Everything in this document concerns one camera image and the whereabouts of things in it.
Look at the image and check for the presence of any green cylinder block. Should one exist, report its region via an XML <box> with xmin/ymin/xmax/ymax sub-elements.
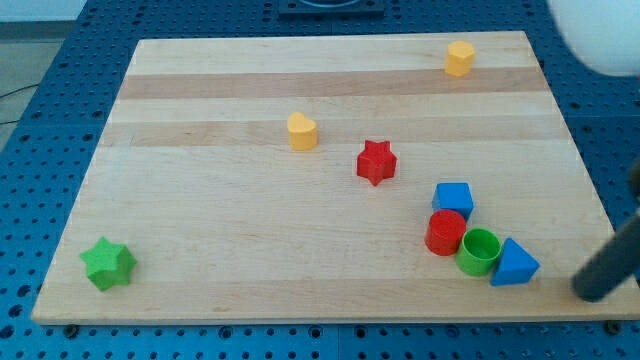
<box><xmin>455</xmin><ymin>228</ymin><xmax>502</xmax><ymax>277</ymax></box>

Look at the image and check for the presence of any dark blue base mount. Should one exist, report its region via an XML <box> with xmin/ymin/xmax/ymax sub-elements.
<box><xmin>277</xmin><ymin>0</ymin><xmax>385</xmax><ymax>18</ymax></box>

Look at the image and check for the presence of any green star block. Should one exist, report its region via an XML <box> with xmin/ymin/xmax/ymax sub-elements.
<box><xmin>79</xmin><ymin>237</ymin><xmax>137</xmax><ymax>292</ymax></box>

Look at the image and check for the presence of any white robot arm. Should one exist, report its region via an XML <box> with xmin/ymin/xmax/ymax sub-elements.
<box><xmin>547</xmin><ymin>0</ymin><xmax>639</xmax><ymax>302</ymax></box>

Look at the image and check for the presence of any wooden board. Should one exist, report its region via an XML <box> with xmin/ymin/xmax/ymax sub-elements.
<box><xmin>32</xmin><ymin>32</ymin><xmax>639</xmax><ymax>325</ymax></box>

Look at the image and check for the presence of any red cylinder block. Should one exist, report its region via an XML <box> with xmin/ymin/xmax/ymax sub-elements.
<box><xmin>424</xmin><ymin>209</ymin><xmax>466</xmax><ymax>256</ymax></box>

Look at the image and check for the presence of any yellow hexagon block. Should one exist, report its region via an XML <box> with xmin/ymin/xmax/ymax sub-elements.
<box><xmin>444</xmin><ymin>40</ymin><xmax>475</xmax><ymax>77</ymax></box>

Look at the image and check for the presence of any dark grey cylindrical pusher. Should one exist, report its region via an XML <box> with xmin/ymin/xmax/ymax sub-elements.
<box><xmin>571</xmin><ymin>211</ymin><xmax>639</xmax><ymax>302</ymax></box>

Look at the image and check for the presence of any yellow heart block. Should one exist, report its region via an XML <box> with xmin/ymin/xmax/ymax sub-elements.
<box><xmin>287</xmin><ymin>112</ymin><xmax>318</xmax><ymax>151</ymax></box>

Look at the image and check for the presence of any blue cube block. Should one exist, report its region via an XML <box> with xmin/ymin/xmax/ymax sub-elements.
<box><xmin>432</xmin><ymin>182</ymin><xmax>474</xmax><ymax>220</ymax></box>

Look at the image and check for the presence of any blue triangle block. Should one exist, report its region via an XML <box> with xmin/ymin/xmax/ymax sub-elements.
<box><xmin>490</xmin><ymin>238</ymin><xmax>540</xmax><ymax>287</ymax></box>

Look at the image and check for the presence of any red star block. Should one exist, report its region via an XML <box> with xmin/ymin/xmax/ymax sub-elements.
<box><xmin>356</xmin><ymin>140</ymin><xmax>397</xmax><ymax>186</ymax></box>

